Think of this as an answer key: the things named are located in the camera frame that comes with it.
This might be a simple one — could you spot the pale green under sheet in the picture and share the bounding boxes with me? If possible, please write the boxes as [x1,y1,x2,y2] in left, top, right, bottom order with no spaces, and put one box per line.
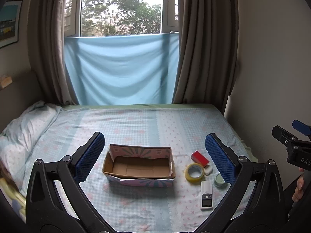
[61,103,258,163]

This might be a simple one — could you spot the cardboard box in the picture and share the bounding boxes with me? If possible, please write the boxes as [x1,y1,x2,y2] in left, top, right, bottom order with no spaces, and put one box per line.
[102,144,176,189]

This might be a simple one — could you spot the light blue hanging cloth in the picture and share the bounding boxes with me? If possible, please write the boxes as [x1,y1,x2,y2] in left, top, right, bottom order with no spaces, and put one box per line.
[64,32,180,106]

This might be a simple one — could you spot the white dotted pillow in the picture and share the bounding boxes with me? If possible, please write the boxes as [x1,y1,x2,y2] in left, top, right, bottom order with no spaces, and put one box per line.
[0,101,63,175]

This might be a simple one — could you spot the grey brown curtain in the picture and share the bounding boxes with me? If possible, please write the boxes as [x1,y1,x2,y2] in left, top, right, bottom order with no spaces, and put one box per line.
[27,0,84,105]
[171,0,240,110]

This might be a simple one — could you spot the white remote control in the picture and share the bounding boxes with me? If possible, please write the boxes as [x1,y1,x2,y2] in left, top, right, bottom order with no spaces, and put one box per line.
[200,181,214,210]

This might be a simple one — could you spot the pale green lidded jar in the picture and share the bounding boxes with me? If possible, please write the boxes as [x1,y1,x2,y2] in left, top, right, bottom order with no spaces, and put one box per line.
[213,173,229,188]

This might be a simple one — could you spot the framed wall poster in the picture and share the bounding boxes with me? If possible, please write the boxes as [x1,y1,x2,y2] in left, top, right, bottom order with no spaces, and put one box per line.
[0,0,24,49]

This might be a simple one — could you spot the window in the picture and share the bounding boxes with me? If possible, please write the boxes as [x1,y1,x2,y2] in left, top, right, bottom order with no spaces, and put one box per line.
[64,0,180,38]

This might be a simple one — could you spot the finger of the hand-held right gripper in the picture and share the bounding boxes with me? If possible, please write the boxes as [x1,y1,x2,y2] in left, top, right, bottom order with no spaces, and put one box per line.
[272,125,298,149]
[292,119,311,136]

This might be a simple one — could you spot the clear tape roll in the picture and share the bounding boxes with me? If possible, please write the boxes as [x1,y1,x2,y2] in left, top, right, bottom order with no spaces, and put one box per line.
[185,163,205,182]

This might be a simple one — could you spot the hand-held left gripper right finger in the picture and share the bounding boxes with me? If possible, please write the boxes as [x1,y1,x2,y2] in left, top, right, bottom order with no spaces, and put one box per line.
[205,133,289,227]

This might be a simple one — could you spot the small red box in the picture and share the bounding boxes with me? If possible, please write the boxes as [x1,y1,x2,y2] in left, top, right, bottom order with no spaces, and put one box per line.
[191,151,210,168]

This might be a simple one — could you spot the small wooden box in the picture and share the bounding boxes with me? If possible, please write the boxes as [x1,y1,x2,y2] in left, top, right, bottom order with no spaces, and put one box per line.
[0,75,13,89]

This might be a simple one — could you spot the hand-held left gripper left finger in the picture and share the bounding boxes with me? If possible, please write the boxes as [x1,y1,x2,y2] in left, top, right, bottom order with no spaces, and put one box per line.
[25,131,106,227]

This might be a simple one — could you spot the person's right hand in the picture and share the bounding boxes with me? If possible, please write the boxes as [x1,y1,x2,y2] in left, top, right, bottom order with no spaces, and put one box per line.
[292,168,306,202]

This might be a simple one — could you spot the yellow patterned cloth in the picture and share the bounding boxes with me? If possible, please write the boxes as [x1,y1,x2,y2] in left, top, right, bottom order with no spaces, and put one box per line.
[0,165,28,224]

